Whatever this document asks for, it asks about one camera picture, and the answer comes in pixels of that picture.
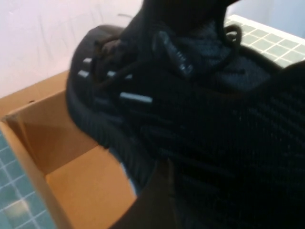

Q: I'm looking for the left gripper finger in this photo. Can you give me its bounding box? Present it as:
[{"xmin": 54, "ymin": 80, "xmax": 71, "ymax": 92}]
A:
[{"xmin": 113, "ymin": 157, "xmax": 182, "ymax": 229}]

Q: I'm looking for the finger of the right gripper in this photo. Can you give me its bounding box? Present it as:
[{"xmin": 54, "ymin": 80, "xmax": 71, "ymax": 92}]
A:
[{"xmin": 153, "ymin": 30, "xmax": 193, "ymax": 78}]

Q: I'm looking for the black knit sneaker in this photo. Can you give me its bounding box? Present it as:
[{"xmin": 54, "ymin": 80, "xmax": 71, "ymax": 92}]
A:
[{"xmin": 66, "ymin": 0, "xmax": 305, "ymax": 229}]

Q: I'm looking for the brown cardboard shoe box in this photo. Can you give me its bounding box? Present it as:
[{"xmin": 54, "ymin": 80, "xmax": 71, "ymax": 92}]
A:
[{"xmin": 0, "ymin": 70, "xmax": 153, "ymax": 229}]

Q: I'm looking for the green white checked tablecloth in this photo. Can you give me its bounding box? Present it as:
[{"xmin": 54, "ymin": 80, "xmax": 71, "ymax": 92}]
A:
[{"xmin": 0, "ymin": 14, "xmax": 305, "ymax": 229}]

